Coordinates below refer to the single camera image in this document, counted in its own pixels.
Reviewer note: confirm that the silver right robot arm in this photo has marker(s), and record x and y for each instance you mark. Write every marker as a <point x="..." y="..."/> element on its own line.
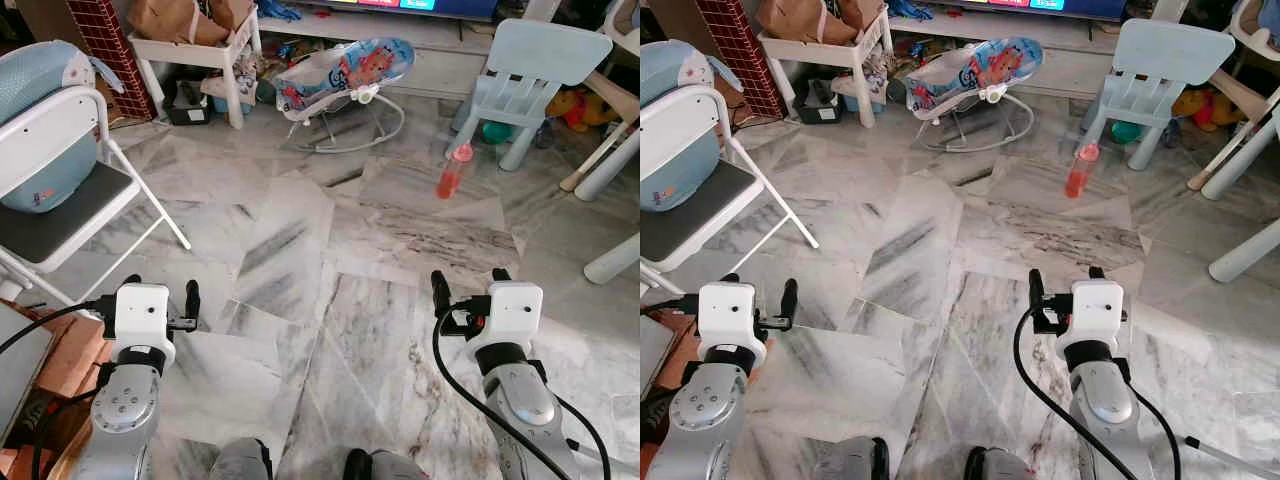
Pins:
<point x="525" y="410"/>
<point x="1112" y="410"/>

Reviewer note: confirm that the small white stool table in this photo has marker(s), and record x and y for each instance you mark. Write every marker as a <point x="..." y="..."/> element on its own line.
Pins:
<point x="190" y="52"/>
<point x="820" y="52"/>

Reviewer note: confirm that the red lattice panel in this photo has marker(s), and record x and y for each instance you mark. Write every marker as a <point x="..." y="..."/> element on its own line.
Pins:
<point x="110" y="50"/>
<point x="740" y="50"/>

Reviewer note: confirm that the green ball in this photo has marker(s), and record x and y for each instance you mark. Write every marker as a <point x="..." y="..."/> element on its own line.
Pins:
<point x="1125" y="132"/>
<point x="497" y="132"/>

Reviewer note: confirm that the grey right robot leg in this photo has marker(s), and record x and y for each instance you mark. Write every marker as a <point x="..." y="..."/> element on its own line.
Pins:
<point x="390" y="467"/>
<point x="1005" y="467"/>

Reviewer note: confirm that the red drink bottle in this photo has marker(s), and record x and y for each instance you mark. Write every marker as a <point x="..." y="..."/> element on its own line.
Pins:
<point x="1078" y="178"/>
<point x="452" y="178"/>

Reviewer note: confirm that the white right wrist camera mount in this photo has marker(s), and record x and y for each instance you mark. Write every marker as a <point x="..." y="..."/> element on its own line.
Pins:
<point x="1092" y="315"/>
<point x="508" y="315"/>

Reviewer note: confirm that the light blue child chair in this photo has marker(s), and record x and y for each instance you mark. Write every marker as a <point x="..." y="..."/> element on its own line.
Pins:
<point x="1170" y="50"/>
<point x="550" y="50"/>

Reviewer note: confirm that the black box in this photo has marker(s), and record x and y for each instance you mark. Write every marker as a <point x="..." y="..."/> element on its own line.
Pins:
<point x="817" y="105"/>
<point x="188" y="105"/>

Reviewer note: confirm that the television screen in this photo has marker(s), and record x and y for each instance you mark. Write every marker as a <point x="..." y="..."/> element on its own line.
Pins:
<point x="400" y="5"/>
<point x="1030" y="5"/>

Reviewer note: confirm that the white high chair wooden legs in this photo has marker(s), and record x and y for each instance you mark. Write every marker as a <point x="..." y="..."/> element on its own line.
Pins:
<point x="612" y="95"/>
<point x="1240" y="97"/>

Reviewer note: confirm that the yellow plush toy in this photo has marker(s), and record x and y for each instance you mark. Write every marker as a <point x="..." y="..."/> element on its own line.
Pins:
<point x="1200" y="105"/>
<point x="575" y="105"/>

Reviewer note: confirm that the brown paper bag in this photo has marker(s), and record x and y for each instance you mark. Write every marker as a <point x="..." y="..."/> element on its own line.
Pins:
<point x="170" y="20"/>
<point x="800" y="20"/>

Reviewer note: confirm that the light blue baby seat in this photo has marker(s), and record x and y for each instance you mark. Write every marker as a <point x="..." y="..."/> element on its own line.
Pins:
<point x="40" y="70"/>
<point x="665" y="70"/>

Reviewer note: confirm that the blue cloth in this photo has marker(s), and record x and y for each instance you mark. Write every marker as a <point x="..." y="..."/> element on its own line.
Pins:
<point x="908" y="10"/>
<point x="278" y="10"/>

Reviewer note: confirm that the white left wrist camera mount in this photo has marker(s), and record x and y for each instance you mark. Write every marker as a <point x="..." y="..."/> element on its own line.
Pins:
<point x="142" y="315"/>
<point x="730" y="315"/>

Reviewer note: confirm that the white folding chair black seat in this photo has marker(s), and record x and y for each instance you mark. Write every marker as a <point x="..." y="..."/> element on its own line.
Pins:
<point x="60" y="225"/>
<point x="690" y="215"/>

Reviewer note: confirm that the brown cardboard box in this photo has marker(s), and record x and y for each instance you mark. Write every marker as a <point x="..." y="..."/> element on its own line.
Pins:
<point x="680" y="360"/>
<point x="75" y="360"/>

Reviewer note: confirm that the printed baby bouncer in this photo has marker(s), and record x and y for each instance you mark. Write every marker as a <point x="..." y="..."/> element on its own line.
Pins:
<point x="340" y="75"/>
<point x="965" y="75"/>

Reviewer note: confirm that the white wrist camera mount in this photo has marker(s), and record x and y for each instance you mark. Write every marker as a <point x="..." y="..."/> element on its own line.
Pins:
<point x="142" y="315"/>
<point x="1092" y="315"/>
<point x="730" y="315"/>
<point x="508" y="315"/>

